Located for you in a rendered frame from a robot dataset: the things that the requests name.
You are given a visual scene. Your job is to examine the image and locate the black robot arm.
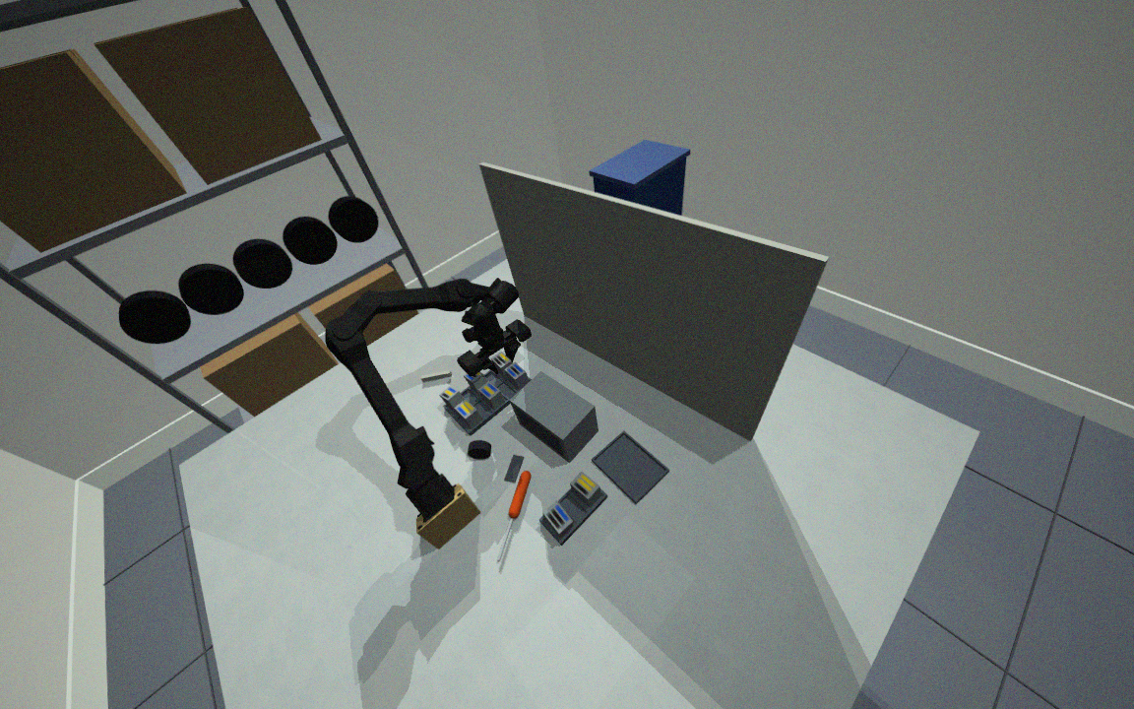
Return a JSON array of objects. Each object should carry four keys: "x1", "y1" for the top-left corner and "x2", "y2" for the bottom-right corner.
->
[{"x1": 325, "y1": 278, "x2": 519, "y2": 523}]

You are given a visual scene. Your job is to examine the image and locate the black short cylinder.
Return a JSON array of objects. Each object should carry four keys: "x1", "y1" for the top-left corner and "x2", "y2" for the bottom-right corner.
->
[{"x1": 468, "y1": 440, "x2": 491, "y2": 461}]

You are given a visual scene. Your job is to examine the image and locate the orange-handled screwdriver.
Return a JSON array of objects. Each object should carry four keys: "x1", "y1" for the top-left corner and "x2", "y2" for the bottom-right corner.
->
[{"x1": 497, "y1": 471, "x2": 531, "y2": 562}]

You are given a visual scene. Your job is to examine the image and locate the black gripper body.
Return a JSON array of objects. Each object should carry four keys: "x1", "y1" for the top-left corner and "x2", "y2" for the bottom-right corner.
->
[{"x1": 457, "y1": 319, "x2": 532, "y2": 375}]

